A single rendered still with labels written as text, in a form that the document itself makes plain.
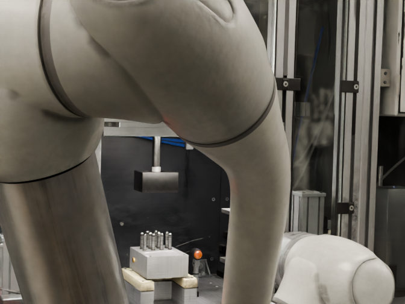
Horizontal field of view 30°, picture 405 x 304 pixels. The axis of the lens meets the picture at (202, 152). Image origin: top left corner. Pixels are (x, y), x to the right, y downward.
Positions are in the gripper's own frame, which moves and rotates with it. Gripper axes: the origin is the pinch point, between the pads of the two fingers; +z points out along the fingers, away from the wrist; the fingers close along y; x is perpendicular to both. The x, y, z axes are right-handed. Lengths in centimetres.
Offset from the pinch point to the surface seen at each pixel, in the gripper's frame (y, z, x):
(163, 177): 6.9, 39.3, -0.8
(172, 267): -12.2, 33.1, -1.1
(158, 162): 10.1, 41.5, -0.2
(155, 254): -9.7, 36.3, 1.9
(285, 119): 20.6, 21.4, -21.4
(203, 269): -20, 64, -21
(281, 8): 44, 21, -19
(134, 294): -18.3, 36.0, 6.4
